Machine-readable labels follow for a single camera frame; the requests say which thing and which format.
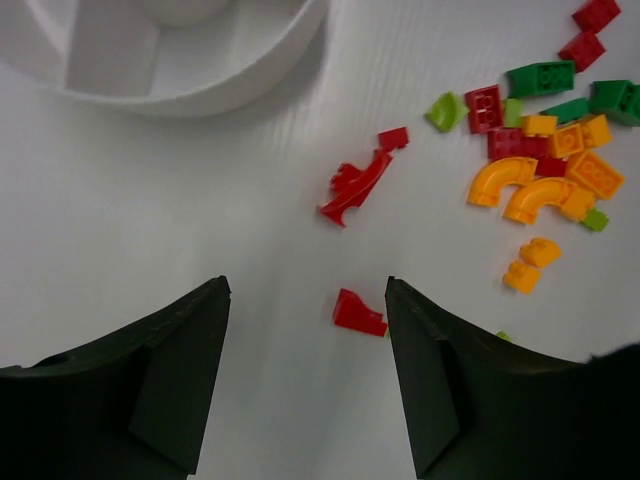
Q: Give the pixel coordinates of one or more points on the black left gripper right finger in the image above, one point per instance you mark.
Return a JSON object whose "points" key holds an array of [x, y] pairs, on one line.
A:
{"points": [[479, 407]]}

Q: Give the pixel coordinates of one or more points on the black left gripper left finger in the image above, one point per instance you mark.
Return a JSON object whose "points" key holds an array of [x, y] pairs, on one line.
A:
{"points": [[133, 404]]}

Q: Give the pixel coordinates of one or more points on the red sloped lego piece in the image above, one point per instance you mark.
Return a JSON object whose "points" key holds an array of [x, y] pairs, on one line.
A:
{"points": [[352, 313]]}

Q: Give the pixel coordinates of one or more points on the yellow long lego brick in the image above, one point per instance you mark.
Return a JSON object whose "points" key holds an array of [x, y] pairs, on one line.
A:
{"points": [[590, 171]]}

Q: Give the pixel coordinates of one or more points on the small red lego brick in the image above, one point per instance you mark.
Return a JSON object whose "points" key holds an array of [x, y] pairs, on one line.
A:
{"points": [[393, 139]]}

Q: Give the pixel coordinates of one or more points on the light green small lego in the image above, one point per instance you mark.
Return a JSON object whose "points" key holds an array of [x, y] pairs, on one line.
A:
{"points": [[447, 112]]}

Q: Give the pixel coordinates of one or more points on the dark green lego brick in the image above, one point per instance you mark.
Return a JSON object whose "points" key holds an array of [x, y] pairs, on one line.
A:
{"points": [[541, 79]]}

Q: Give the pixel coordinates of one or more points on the white divided round container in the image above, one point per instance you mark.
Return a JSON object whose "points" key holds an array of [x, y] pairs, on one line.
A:
{"points": [[172, 59]]}

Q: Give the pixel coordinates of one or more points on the red lego pair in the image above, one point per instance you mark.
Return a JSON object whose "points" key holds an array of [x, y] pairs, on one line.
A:
{"points": [[591, 18]]}

